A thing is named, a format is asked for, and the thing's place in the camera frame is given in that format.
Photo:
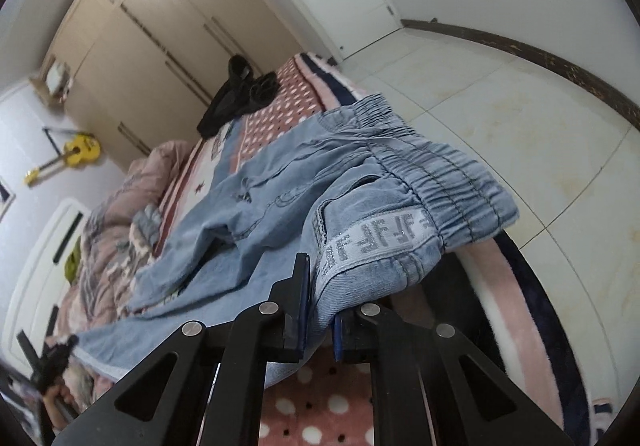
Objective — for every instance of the cardboard box on wardrobe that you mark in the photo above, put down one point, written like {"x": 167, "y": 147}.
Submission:
{"x": 53, "y": 83}

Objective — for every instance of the dark floor baseboard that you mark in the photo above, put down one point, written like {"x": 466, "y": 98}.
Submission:
{"x": 572, "y": 72}

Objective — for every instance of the black clothing pile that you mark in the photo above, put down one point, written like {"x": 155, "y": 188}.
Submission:
{"x": 243, "y": 93}

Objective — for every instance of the person left hand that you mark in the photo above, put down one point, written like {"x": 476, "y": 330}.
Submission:
{"x": 59, "y": 391}

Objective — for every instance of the yellow toy guitar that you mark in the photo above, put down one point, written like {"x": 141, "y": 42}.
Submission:
{"x": 83, "y": 149}

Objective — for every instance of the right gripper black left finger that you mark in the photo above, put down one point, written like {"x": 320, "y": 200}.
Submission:
{"x": 203, "y": 385}

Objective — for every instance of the beige wooden wardrobe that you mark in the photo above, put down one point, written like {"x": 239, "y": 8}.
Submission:
{"x": 145, "y": 71}

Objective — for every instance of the striped dotted bed blanket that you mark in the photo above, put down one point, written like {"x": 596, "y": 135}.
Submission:
{"x": 490, "y": 292}

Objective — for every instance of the pink grey quilt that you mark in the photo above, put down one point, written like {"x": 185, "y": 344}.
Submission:
{"x": 118, "y": 240}

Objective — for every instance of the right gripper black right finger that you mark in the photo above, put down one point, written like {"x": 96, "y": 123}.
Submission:
{"x": 435, "y": 387}

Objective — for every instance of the green cloth by headboard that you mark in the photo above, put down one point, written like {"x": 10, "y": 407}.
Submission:
{"x": 72, "y": 263}

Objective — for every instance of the light blue denim pants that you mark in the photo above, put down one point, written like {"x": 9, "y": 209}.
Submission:
{"x": 372, "y": 203}

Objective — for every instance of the white bed headboard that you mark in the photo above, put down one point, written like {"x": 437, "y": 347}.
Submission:
{"x": 42, "y": 285}

